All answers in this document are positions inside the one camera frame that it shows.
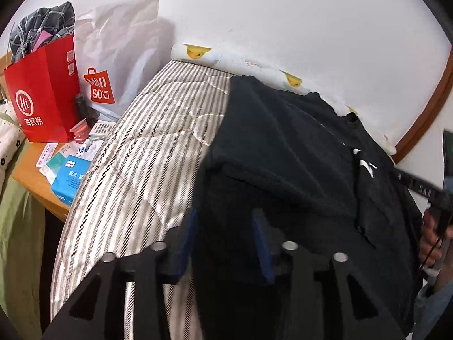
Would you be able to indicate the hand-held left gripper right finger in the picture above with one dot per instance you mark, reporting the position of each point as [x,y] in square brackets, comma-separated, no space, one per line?
[261,242]

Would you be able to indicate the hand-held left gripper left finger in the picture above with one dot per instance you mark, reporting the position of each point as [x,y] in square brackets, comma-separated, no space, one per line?
[187,242]

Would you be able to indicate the black t-shirt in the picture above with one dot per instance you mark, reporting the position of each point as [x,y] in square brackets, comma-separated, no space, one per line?
[283,148]

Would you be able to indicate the person's right hand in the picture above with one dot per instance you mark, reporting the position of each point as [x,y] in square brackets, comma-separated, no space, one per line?
[429,237]

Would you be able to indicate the striped bed mattress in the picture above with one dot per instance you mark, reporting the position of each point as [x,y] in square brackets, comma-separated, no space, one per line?
[141,148]

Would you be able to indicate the blue denim pants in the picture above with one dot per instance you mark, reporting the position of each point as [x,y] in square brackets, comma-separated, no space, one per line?
[435,311]

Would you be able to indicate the blue tissue pack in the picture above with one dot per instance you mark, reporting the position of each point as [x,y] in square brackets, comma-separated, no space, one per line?
[70,180]

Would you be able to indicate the white and blue tube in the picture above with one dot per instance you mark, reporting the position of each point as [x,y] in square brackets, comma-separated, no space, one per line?
[88,147]

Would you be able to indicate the white remote control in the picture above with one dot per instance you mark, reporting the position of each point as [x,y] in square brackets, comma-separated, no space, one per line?
[102,128]

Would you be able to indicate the green and white packet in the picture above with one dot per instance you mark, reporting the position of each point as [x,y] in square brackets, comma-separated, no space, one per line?
[55,168]

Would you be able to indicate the red and white card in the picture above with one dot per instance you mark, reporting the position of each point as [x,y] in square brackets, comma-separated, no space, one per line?
[46,154]

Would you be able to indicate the green cloth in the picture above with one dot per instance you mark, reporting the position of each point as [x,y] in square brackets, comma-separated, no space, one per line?
[17,237]

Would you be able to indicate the wooden nightstand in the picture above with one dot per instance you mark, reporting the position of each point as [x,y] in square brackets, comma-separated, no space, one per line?
[30,175]

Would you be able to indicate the small black bottle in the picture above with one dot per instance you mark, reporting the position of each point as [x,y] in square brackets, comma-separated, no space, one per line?
[79,106]

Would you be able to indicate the duck print rolled blanket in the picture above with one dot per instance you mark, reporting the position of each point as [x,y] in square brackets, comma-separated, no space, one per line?
[226,58]

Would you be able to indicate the white floral cloth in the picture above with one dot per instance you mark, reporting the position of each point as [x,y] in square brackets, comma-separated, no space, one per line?
[9,141]

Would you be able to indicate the white plastic shopping bag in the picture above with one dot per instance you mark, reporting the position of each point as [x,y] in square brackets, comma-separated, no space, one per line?
[113,42]

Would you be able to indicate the red paper bag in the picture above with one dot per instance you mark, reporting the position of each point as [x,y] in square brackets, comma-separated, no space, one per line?
[42,78]

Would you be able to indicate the grey plaid cloth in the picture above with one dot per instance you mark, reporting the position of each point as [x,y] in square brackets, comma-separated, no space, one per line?
[46,21]

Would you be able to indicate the wooden door frame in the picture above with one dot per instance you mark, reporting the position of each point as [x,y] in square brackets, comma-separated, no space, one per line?
[424,120]

